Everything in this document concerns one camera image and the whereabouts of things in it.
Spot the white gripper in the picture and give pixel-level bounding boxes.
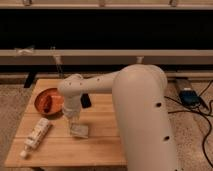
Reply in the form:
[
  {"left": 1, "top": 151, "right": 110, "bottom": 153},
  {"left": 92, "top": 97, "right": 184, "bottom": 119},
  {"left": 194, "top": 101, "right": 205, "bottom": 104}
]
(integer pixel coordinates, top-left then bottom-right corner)
[{"left": 62, "top": 98, "right": 81, "bottom": 127}]

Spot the white sponge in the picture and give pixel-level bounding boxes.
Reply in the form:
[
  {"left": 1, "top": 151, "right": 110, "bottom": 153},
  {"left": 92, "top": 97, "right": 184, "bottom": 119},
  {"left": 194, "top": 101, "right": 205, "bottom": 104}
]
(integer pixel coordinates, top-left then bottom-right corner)
[{"left": 70, "top": 124, "right": 89, "bottom": 138}]

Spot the orange bowl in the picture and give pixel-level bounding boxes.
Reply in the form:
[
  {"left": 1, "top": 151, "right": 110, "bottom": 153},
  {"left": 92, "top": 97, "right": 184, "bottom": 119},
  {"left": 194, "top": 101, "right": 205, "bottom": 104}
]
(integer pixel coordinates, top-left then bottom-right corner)
[{"left": 34, "top": 88, "right": 64, "bottom": 116}]

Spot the blue device on floor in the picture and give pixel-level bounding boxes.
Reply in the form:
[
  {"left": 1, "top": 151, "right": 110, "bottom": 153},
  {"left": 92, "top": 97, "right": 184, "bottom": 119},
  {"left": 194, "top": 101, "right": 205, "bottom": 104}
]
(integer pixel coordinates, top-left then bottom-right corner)
[{"left": 179, "top": 89, "right": 200, "bottom": 106}]

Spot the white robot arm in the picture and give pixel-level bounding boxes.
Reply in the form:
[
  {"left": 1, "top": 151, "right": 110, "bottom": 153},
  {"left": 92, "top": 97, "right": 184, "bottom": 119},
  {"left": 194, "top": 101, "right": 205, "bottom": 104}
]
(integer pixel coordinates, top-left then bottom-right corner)
[{"left": 58, "top": 64, "right": 181, "bottom": 171}]

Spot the white tube bottle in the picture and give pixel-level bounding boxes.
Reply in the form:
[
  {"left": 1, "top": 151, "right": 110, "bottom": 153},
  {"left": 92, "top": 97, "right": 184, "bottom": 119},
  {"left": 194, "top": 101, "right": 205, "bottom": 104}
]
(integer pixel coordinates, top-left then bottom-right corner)
[{"left": 20, "top": 118, "right": 52, "bottom": 158}]

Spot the brown item in bowl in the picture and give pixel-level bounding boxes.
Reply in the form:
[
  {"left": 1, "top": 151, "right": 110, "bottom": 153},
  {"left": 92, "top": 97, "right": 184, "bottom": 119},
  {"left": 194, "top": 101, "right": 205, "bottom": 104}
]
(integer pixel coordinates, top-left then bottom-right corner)
[{"left": 43, "top": 95, "right": 52, "bottom": 113}]

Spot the wooden table board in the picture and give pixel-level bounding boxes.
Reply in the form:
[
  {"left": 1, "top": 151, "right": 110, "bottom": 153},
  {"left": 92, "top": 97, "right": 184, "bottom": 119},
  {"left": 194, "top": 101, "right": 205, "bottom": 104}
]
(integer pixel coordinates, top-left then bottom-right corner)
[{"left": 5, "top": 79, "right": 126, "bottom": 167}]

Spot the black cable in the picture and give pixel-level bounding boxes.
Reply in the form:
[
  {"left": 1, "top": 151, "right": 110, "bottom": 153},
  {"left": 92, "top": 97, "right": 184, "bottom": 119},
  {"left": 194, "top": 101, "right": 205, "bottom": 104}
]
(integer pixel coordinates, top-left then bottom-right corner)
[{"left": 164, "top": 79, "right": 213, "bottom": 168}]

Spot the small black block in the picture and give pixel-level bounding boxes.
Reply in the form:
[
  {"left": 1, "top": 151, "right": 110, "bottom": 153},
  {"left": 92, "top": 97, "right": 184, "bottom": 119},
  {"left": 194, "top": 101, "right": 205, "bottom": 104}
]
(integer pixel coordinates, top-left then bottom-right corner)
[{"left": 81, "top": 94, "right": 91, "bottom": 108}]

